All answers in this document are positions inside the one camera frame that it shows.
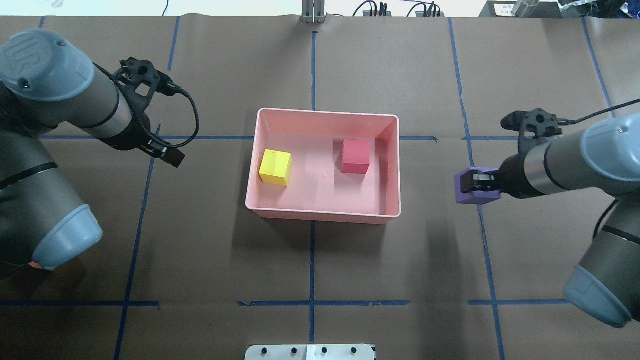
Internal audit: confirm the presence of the aluminium frame post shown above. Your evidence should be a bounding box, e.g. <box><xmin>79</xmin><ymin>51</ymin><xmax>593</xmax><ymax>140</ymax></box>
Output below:
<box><xmin>301</xmin><ymin>0</ymin><xmax>327</xmax><ymax>24</ymax></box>

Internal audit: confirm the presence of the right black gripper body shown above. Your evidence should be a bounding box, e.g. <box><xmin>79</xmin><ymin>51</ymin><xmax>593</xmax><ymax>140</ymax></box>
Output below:
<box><xmin>496</xmin><ymin>155</ymin><xmax>531</xmax><ymax>199</ymax></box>

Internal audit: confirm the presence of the pink plastic bin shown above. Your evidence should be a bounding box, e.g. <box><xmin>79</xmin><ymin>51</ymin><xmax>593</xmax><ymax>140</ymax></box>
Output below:
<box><xmin>245</xmin><ymin>108</ymin><xmax>402</xmax><ymax>224</ymax></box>

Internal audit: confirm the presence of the yellow foam block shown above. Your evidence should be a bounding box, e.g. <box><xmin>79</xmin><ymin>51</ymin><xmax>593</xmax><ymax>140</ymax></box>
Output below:
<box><xmin>258</xmin><ymin>149</ymin><xmax>293</xmax><ymax>187</ymax></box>

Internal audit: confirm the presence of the purple foam block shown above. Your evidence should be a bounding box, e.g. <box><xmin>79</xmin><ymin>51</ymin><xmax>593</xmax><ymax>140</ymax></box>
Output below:
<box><xmin>454</xmin><ymin>167</ymin><xmax>502</xmax><ymax>205</ymax></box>

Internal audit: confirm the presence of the orange foam block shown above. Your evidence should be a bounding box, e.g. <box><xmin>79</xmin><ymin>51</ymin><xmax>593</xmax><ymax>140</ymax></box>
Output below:
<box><xmin>29</xmin><ymin>261</ymin><xmax>43</xmax><ymax>270</ymax></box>

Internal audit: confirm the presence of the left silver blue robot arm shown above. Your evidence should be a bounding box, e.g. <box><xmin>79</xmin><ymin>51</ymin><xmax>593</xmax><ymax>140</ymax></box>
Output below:
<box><xmin>0</xmin><ymin>28</ymin><xmax>195</xmax><ymax>280</ymax></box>

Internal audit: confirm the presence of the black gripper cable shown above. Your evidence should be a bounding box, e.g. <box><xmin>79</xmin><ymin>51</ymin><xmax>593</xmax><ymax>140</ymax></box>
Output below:
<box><xmin>557</xmin><ymin>98</ymin><xmax>640</xmax><ymax>126</ymax></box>
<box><xmin>92</xmin><ymin>62</ymin><xmax>200</xmax><ymax>149</ymax></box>

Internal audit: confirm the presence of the red foam block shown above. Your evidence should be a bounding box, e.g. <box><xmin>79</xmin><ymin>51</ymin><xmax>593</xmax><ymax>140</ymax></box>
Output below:
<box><xmin>340</xmin><ymin>139</ymin><xmax>371</xmax><ymax>175</ymax></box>

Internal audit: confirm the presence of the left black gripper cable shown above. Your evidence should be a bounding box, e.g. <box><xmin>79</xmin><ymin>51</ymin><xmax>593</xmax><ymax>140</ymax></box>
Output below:
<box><xmin>92</xmin><ymin>62</ymin><xmax>200</xmax><ymax>149</ymax></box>

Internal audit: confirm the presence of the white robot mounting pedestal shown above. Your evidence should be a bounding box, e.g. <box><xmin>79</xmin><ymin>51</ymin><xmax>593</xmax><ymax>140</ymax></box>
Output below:
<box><xmin>244</xmin><ymin>343</ymin><xmax>377</xmax><ymax>360</ymax></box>

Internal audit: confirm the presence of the small metal cylinder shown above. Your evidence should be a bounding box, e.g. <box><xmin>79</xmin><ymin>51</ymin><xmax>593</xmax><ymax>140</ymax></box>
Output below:
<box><xmin>510</xmin><ymin>0</ymin><xmax>540</xmax><ymax>18</ymax></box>

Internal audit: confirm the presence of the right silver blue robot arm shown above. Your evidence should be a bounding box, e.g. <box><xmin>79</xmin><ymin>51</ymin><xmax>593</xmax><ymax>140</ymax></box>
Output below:
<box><xmin>454</xmin><ymin>108</ymin><xmax>640</xmax><ymax>329</ymax></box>

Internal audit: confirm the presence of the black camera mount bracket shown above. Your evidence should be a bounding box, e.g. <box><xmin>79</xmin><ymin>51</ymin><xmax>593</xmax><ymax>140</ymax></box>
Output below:
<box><xmin>500</xmin><ymin>108</ymin><xmax>563</xmax><ymax>158</ymax></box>
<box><xmin>114</xmin><ymin>57</ymin><xmax>178</xmax><ymax>113</ymax></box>

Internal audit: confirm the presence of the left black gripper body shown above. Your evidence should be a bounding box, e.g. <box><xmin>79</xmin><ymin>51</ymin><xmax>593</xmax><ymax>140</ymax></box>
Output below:
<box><xmin>102</xmin><ymin>112</ymin><xmax>151</xmax><ymax>151</ymax></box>

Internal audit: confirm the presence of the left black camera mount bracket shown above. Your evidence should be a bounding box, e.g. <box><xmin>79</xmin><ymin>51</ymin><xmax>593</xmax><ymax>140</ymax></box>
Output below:
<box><xmin>114</xmin><ymin>57</ymin><xmax>178</xmax><ymax>113</ymax></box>

